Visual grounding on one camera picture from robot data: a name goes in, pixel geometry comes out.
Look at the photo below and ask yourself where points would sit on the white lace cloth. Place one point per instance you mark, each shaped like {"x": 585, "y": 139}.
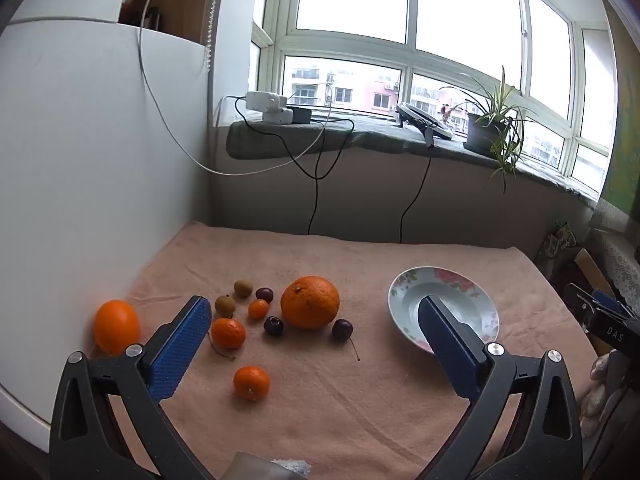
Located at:
{"x": 620, "y": 255}

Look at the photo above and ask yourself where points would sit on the yellow green wall poster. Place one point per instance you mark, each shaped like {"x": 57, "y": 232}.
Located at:
{"x": 625, "y": 150}

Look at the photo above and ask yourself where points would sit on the smooth oval orange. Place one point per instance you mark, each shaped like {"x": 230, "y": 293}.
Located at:
{"x": 116, "y": 326}

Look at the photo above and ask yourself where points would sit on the mandarin orange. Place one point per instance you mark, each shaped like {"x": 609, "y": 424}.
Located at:
{"x": 251, "y": 382}
{"x": 228, "y": 333}

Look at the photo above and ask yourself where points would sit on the dark bottle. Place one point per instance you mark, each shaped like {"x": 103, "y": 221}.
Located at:
{"x": 153, "y": 19}

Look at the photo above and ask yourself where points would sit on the potted spider plant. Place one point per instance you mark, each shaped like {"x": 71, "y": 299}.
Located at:
{"x": 482, "y": 135}

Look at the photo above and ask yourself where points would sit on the white panel board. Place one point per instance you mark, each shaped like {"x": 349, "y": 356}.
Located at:
{"x": 90, "y": 160}

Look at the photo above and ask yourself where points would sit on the small pink flower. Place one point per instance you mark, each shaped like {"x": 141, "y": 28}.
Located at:
{"x": 446, "y": 112}

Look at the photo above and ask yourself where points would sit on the cardboard box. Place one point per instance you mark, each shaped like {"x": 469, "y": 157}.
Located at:
{"x": 592, "y": 270}

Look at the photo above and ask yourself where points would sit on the white power adapter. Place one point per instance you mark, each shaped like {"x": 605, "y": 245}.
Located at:
{"x": 277, "y": 115}
{"x": 266, "y": 100}

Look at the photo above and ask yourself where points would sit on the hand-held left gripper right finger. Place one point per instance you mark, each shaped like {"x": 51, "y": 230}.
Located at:
{"x": 450, "y": 347}

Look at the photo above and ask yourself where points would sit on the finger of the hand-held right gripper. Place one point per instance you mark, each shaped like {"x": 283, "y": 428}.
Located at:
{"x": 607, "y": 301}
{"x": 579, "y": 302}

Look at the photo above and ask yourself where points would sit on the black power adapter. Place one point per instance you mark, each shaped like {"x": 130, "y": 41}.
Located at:
{"x": 301, "y": 115}

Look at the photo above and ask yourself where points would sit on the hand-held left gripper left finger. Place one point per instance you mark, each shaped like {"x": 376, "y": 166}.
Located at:
{"x": 180, "y": 347}

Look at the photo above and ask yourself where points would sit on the white window frame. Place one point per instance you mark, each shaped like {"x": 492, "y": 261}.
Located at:
{"x": 411, "y": 55}

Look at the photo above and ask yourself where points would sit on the white floral plate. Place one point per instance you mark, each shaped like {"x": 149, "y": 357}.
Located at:
{"x": 455, "y": 290}

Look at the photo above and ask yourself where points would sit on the green printed bag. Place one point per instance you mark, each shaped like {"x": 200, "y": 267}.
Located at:
{"x": 556, "y": 246}

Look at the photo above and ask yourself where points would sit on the large round orange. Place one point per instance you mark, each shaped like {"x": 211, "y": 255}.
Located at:
{"x": 310, "y": 309}

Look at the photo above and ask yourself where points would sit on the brown longan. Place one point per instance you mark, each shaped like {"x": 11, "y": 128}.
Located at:
{"x": 243, "y": 288}
{"x": 225, "y": 306}

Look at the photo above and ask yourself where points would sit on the grey sill cloth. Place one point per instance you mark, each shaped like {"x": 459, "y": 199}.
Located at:
{"x": 370, "y": 137}

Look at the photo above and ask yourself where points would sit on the pale patterned cloth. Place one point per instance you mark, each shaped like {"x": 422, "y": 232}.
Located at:
{"x": 602, "y": 380}

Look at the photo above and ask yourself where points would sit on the tiny orange kumquat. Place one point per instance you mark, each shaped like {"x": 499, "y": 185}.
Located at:
{"x": 258, "y": 308}

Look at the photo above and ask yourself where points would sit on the dark red cherry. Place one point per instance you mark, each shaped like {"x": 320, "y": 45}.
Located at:
{"x": 342, "y": 330}
{"x": 264, "y": 294}
{"x": 273, "y": 325}

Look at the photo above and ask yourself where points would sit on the pink towel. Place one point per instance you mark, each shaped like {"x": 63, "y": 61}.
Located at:
{"x": 325, "y": 410}

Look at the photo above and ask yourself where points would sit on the flat round lamp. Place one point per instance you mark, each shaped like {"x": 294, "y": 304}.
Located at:
{"x": 425, "y": 121}

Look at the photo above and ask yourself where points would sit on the brown wooden cabinet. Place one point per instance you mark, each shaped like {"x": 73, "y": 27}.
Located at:
{"x": 185, "y": 0}

